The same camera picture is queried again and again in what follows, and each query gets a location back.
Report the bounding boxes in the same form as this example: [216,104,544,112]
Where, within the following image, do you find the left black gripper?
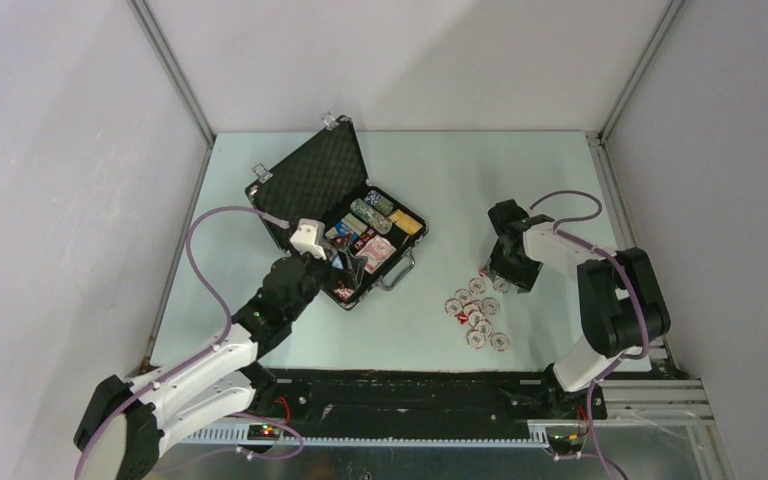
[284,237,366,322]

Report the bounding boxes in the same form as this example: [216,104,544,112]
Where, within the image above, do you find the blue patterned card deck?
[325,212,369,242]

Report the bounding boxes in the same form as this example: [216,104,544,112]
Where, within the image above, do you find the black poker set case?
[246,115,428,310]

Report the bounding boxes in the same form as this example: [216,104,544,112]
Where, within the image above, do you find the white red chip stack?
[444,275,510,352]

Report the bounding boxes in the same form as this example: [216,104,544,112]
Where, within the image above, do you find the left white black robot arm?
[74,233,373,479]

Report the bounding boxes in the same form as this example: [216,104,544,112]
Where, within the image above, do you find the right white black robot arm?
[485,200,671,418]

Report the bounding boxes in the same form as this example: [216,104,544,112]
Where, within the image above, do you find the red dice in case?
[352,228,377,251]

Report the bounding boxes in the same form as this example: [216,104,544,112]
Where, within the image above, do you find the red playing card deck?
[358,236,396,274]

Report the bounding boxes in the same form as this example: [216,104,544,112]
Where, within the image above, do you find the red white chip row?
[332,280,357,303]

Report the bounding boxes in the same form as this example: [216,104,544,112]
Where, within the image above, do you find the green poker chip stack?
[350,199,393,234]

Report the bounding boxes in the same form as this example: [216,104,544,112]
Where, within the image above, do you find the blue white chip stack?
[364,189,395,217]

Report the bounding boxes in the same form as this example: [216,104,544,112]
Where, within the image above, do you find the yellow poker chip stack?
[388,209,425,236]

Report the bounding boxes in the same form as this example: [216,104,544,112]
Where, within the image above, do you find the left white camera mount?
[290,218,328,260]

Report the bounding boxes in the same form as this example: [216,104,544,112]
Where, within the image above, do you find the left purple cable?
[73,205,306,480]

